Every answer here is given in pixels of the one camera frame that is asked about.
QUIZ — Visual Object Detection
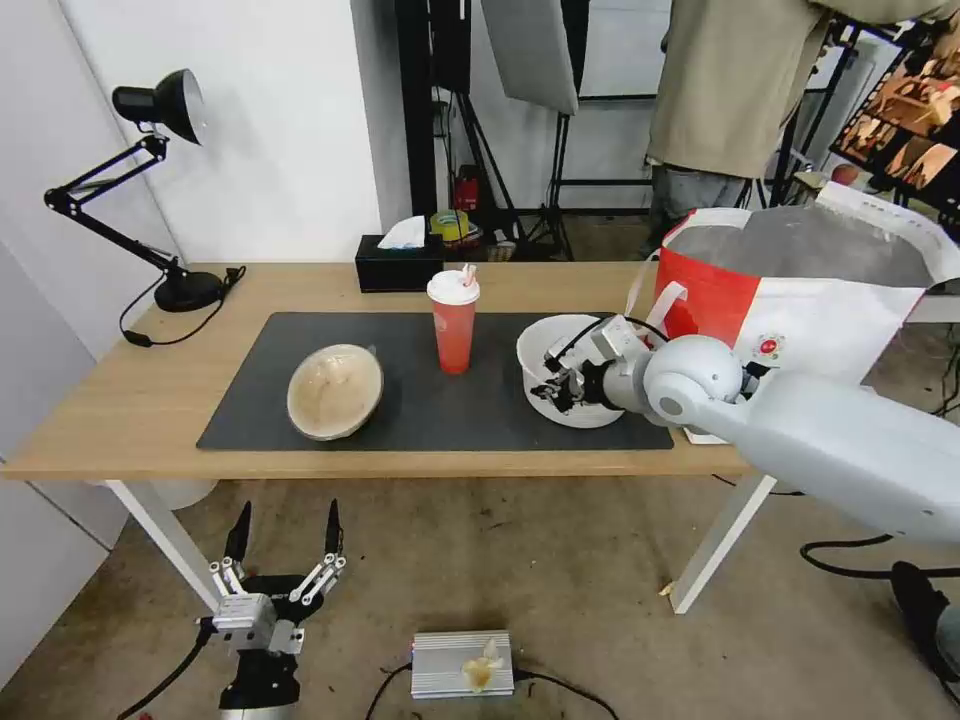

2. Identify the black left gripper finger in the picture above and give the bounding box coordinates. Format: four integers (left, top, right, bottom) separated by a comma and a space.
290, 499, 349, 605
208, 500, 255, 601

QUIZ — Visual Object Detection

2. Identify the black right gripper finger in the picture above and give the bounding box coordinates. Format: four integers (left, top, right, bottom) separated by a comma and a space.
528, 374, 576, 415
541, 338, 580, 374

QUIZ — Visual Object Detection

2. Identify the white plastic bowl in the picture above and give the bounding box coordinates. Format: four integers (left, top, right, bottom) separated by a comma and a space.
515, 314, 628, 430

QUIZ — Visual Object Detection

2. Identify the red white takeout bag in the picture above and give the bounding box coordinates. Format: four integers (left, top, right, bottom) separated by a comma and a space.
626, 182, 960, 444

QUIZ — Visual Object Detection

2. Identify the white bin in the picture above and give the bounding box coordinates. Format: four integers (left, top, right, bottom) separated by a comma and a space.
149, 479, 219, 511

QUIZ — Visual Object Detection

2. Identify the white table leg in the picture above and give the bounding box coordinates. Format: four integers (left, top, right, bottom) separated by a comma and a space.
672, 473, 778, 615
104, 479, 226, 624

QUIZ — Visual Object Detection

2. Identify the red drink cup white lid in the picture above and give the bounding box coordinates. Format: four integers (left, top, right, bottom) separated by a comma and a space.
426, 269, 481, 375

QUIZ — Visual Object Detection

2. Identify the black desk mat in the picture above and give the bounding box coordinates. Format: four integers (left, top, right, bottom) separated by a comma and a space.
196, 311, 675, 451

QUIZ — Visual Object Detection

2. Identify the beige paper bowl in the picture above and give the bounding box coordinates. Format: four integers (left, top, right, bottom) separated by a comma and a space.
287, 342, 386, 442

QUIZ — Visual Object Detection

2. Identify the silver power supply box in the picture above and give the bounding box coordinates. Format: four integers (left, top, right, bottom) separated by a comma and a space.
410, 630, 516, 700

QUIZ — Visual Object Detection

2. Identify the black tissue box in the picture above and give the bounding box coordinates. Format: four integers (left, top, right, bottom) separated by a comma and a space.
355, 234, 445, 294

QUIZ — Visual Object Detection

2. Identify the white tissue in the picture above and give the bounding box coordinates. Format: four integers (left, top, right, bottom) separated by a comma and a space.
377, 215, 427, 250

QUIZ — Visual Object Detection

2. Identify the crumpled beige paper scrap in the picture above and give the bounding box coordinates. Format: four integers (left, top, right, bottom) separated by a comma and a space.
462, 637, 505, 691

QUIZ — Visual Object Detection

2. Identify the black tripod stand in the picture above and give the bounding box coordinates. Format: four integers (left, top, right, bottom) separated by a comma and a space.
517, 112, 654, 260

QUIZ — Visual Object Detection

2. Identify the black desk lamp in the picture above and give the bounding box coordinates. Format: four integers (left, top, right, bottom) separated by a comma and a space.
43, 68, 226, 313

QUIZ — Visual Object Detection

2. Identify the grey softbox light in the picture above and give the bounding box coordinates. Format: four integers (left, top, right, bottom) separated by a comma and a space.
479, 0, 580, 115

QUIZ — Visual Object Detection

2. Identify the person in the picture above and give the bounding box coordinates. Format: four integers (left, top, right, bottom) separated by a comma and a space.
641, 0, 960, 260

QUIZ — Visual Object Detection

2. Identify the person's foot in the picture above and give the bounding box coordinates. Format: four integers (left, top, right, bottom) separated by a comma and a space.
890, 560, 960, 703

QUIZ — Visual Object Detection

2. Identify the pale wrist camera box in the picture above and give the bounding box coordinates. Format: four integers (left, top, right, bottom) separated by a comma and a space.
212, 596, 305, 654

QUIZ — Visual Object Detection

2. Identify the black power cable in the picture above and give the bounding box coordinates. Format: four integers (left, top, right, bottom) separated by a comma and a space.
363, 659, 418, 720
509, 669, 620, 720

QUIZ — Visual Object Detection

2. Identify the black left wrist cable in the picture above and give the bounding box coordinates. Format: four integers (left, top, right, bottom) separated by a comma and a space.
119, 618, 219, 720

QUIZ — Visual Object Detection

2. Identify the black lamp cable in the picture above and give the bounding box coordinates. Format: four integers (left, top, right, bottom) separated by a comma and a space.
118, 266, 247, 348

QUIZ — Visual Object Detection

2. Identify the black upright post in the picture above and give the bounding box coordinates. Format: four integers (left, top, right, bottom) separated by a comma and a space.
397, 0, 474, 226

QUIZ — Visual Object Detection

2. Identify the thick black floor cable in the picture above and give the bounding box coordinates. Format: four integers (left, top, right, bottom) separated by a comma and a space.
798, 532, 960, 579

